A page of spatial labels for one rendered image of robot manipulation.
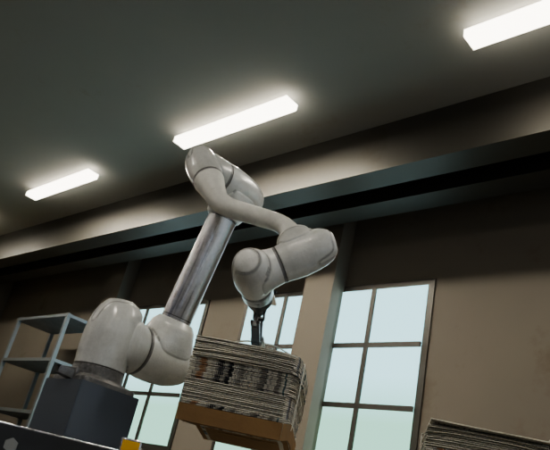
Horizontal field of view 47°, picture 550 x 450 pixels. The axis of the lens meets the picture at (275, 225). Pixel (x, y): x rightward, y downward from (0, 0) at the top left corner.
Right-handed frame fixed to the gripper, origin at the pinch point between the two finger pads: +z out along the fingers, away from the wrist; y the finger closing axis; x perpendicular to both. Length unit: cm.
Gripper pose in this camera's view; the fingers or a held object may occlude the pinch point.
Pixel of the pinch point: (266, 322)
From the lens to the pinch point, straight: 199.0
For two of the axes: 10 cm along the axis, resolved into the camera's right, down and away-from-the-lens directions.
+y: -2.3, 8.4, -4.8
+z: 1.0, 5.2, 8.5
